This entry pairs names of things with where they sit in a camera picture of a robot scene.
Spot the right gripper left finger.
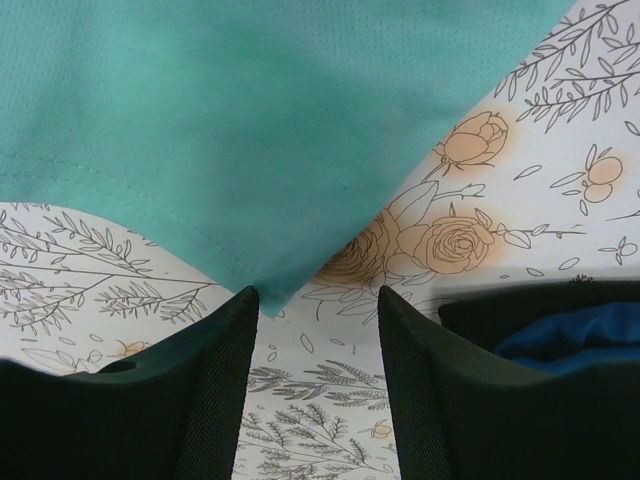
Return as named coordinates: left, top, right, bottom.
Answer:
left=1, top=287, right=259, bottom=479

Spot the floral table mat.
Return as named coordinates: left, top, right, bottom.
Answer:
left=1, top=1, right=639, bottom=479

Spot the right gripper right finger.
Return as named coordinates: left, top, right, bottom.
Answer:
left=378, top=285, right=639, bottom=479

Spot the turquoise t shirt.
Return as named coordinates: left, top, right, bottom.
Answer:
left=1, top=1, right=571, bottom=314

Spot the folded navy blue shirt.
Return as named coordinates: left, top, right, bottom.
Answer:
left=438, top=279, right=639, bottom=375

